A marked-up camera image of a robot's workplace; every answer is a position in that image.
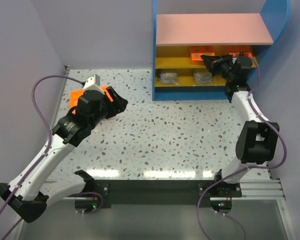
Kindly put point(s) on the orange Scrub Mommy box bottom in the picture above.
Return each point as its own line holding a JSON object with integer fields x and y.
{"x": 195, "y": 53}

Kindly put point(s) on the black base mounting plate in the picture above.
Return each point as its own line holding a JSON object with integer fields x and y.
{"x": 151, "y": 192}

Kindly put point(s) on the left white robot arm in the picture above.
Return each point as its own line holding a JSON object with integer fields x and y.
{"x": 26, "y": 194}

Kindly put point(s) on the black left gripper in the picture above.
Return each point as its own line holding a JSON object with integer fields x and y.
{"x": 111, "y": 103}

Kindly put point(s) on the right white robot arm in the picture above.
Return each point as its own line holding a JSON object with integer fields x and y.
{"x": 257, "y": 141}

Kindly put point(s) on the blue pink yellow shelf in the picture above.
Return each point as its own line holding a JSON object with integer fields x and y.
{"x": 173, "y": 33}

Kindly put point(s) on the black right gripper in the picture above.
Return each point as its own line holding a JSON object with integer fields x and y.
{"x": 221, "y": 66}

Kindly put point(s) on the orange sponge box stack middle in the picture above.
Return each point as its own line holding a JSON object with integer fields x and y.
{"x": 107, "y": 93}

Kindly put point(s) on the orange sponge box far left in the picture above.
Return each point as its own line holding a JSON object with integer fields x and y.
{"x": 74, "y": 96}

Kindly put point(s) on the orange scrub mommy box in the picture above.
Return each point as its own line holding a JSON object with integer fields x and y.
{"x": 195, "y": 53}
{"x": 235, "y": 50}

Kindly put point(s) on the orange Scrub Mommy box top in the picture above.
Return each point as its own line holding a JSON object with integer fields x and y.
{"x": 235, "y": 50}

